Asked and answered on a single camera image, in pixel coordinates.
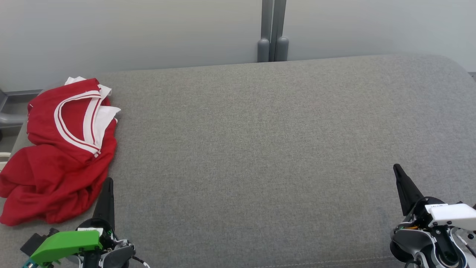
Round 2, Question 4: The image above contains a red shorts white stripe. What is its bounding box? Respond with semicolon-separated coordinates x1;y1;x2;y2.
0;128;118;227

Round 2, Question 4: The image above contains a red jersey white trim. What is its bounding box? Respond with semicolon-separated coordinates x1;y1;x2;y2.
27;76;122;164

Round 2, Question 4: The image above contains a dark grey partition rail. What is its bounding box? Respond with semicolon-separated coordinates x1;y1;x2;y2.
0;89;44;105

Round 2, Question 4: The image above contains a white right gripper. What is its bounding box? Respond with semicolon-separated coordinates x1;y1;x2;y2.
393;164;476;229

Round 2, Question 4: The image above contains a grey floor tube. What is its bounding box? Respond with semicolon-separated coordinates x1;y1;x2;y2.
0;113;29;129

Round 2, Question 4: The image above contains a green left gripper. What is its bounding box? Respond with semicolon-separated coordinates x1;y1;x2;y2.
30;178;115;267

